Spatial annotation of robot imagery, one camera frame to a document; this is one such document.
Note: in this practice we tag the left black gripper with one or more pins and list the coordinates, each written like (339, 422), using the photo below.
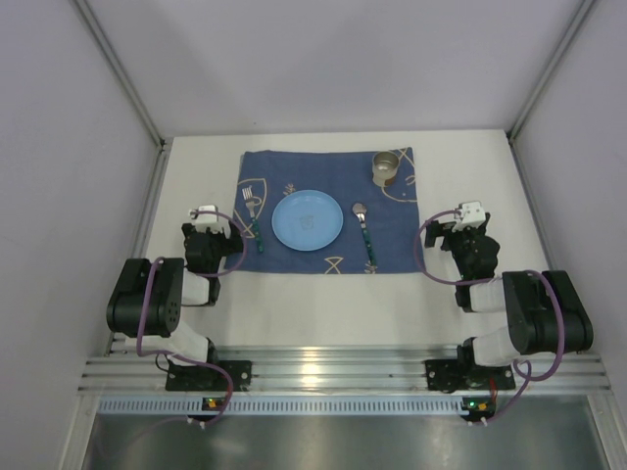
(211, 234)

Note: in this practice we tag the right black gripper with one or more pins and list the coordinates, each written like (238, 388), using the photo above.
(456, 235)

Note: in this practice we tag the blue cloth placemat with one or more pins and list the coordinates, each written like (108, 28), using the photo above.
(392, 216)

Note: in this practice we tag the fork with green handle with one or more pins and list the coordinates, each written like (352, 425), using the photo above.
(250, 205)

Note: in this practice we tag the spoon with green handle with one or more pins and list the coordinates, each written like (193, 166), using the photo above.
(360, 210)

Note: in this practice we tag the small metal cup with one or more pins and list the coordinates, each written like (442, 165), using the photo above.
(384, 168)

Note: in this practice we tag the blue plastic plate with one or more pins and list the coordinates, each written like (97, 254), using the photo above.
(307, 220)

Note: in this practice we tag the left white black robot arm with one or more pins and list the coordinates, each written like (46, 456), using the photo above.
(149, 296)

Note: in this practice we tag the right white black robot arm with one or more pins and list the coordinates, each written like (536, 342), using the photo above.
(544, 313)

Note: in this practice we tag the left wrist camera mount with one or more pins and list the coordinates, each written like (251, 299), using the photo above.
(205, 218)

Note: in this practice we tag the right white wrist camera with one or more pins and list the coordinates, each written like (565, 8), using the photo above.
(469, 215)

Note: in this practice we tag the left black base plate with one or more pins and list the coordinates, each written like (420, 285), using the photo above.
(193, 378)

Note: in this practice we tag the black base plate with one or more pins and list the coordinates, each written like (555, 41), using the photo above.
(451, 375)
(193, 378)

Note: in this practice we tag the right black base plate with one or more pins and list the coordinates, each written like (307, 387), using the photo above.
(451, 375)

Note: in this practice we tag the aluminium rail frame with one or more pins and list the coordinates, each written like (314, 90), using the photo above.
(329, 371)

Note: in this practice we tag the perforated grey cable duct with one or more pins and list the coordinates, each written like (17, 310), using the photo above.
(295, 405)

